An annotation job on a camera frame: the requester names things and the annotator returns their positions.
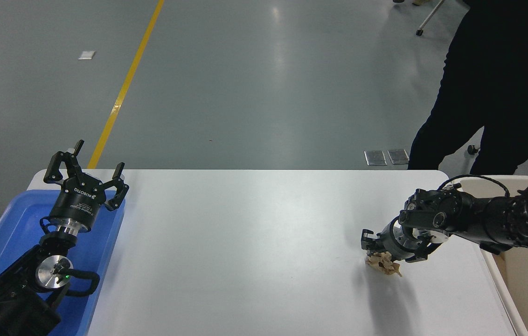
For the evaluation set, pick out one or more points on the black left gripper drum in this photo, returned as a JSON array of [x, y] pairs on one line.
[[77, 200]]

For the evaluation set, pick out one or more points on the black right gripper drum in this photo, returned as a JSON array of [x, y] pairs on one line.
[[391, 241]]

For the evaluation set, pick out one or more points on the tan paper ball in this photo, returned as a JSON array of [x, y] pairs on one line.
[[384, 264]]

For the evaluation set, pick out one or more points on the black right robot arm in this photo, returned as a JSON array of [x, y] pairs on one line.
[[502, 219]]

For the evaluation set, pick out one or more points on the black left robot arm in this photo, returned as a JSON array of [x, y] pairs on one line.
[[17, 289]]

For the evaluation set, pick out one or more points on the blue plastic tray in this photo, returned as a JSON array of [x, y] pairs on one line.
[[17, 219]]

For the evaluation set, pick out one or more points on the silver floor plate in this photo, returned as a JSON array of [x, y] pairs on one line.
[[399, 157], [375, 157]]

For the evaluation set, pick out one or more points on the large pale bin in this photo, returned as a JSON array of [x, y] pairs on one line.
[[525, 298]]

